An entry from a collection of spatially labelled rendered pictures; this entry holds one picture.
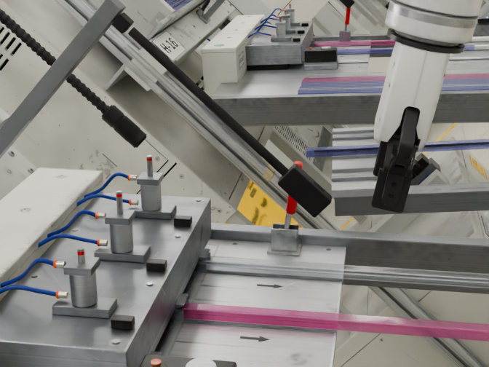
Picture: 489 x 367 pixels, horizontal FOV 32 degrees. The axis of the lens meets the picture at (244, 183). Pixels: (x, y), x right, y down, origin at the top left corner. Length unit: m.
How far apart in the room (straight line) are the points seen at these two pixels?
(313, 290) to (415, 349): 1.08
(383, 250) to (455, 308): 0.92
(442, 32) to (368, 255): 0.31
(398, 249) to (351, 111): 0.78
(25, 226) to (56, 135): 1.03
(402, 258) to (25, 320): 0.46
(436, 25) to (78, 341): 0.42
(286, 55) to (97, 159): 0.52
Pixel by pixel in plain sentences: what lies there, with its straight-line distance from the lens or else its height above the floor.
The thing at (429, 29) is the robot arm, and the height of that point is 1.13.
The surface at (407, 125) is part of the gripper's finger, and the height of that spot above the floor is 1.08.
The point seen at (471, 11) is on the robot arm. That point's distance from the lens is 0.82.
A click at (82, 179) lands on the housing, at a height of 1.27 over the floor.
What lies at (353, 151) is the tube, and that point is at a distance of 1.20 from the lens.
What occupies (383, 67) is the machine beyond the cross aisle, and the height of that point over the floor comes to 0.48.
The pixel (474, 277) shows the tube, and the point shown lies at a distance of 0.93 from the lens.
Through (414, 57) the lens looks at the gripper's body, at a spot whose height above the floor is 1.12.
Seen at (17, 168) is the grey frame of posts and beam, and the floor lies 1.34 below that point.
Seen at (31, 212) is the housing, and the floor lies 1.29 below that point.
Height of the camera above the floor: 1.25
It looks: 7 degrees down
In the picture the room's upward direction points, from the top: 48 degrees counter-clockwise
